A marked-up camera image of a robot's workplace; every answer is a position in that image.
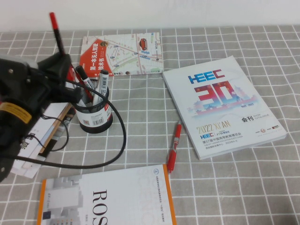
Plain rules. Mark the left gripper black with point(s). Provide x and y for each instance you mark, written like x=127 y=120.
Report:
x=23 y=82

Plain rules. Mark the orange map cover book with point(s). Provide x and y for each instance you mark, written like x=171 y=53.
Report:
x=122 y=54

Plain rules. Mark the white HEEC show catalogue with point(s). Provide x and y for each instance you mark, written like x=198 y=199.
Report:
x=234 y=140

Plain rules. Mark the left robot arm dark grey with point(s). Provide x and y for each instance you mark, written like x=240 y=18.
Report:
x=14 y=140

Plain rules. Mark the red retractable gel pen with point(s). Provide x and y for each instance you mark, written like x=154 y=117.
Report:
x=174 y=145

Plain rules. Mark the white booklet brown stripe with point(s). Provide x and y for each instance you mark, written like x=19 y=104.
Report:
x=52 y=134

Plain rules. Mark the red cap black marker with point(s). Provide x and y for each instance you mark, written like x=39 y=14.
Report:
x=56 y=32

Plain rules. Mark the white marker black cap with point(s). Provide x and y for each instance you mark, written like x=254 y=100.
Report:
x=102 y=82

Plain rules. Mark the plain white booklet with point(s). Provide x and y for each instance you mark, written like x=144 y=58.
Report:
x=30 y=172

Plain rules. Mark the white ROS book orange border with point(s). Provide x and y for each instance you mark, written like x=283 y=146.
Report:
x=131 y=194

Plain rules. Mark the black mesh pen holder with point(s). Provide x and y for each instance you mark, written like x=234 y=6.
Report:
x=93 y=122

